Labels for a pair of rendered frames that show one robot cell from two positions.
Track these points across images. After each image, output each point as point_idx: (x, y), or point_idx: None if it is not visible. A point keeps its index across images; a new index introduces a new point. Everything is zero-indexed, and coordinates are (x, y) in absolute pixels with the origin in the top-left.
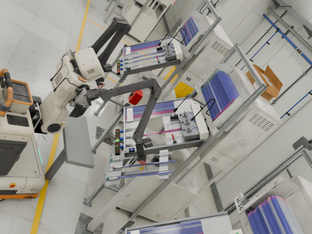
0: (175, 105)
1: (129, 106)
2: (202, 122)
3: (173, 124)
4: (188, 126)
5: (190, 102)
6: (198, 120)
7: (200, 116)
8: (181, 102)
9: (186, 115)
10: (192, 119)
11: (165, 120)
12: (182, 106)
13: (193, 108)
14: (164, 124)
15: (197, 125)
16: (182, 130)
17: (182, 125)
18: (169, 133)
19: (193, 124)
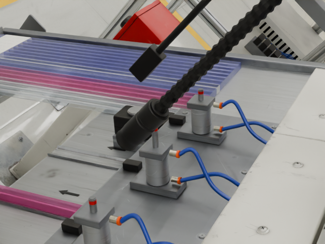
0: (237, 83)
1: (25, 31)
2: (281, 233)
3: (109, 171)
4: (91, 203)
5: (315, 70)
6: (252, 199)
7: (308, 171)
8: (196, 8)
9: (208, 135)
10: (129, 125)
11: (91, 133)
12: (270, 100)
13: (299, 107)
14: (57, 149)
15: (212, 233)
16: (59, 229)
17: (105, 188)
18: (3, 221)
19: (195, 218)
